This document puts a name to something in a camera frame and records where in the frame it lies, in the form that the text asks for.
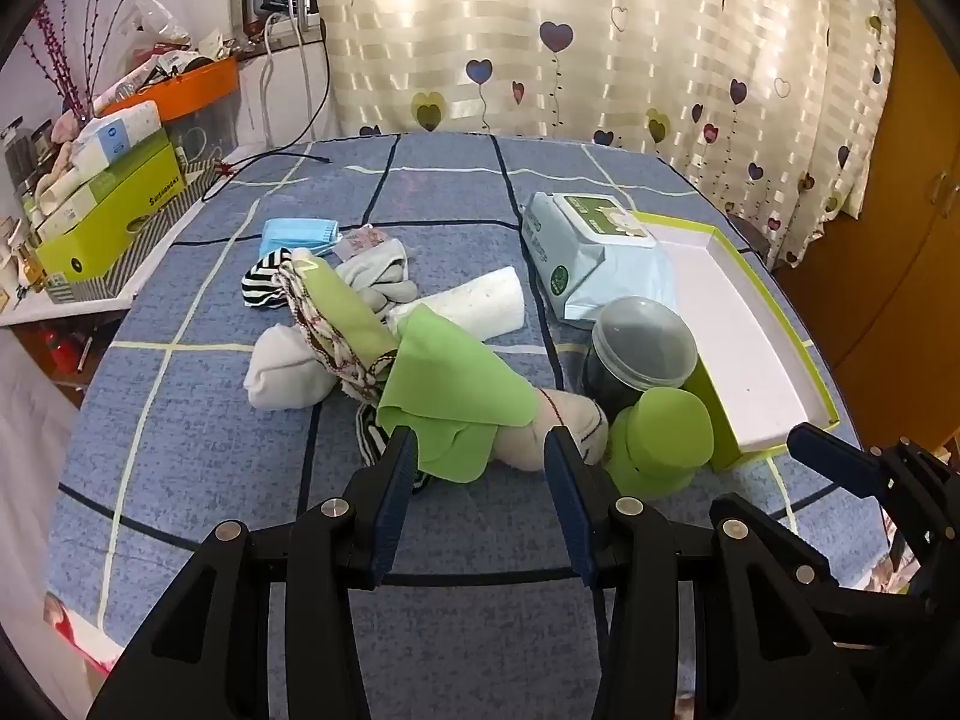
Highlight striped shallow tray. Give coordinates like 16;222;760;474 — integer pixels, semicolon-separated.
44;160;220;304

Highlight green white box tray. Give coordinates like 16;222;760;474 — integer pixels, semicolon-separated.
636;211;839;473

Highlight purple decorative branches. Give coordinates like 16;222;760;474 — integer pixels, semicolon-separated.
18;0;132;122

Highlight cream sock red stripe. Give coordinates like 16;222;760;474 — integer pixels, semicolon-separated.
491;388;608;473

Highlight orange plastic bin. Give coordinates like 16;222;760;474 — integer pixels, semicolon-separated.
104;57;239;124

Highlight wooden wardrobe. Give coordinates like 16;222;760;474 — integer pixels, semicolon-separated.
776;0;958;450

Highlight black white striped sock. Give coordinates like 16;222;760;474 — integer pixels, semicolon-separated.
241;247;291;309

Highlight white grey sock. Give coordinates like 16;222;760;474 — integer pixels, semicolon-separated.
335;239;420;319

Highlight blue white tissue pack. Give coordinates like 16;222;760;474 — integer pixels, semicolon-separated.
70;101;161;181

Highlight bright green cloth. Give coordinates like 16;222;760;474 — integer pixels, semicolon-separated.
376;305;539;484

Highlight small orange item bag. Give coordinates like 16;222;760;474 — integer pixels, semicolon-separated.
334;224;391;262

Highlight clear plastic round container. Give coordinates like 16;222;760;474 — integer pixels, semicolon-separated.
583;296;700;419

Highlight wet wipes pack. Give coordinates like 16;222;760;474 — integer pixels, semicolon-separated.
521;192;677;327

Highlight green square lid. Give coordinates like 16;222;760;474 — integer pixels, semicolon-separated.
604;387;715;500

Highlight blue face mask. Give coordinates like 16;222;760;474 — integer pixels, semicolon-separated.
259;218;340;257

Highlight black cable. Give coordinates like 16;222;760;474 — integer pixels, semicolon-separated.
200;13;334;205

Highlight yellow green cardboard box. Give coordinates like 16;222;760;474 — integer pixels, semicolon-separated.
37;133;185;283

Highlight heart pattern curtain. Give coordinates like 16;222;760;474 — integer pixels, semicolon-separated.
317;0;896;266

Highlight green towel patterned trim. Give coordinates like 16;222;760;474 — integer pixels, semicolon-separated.
277;249;397;405

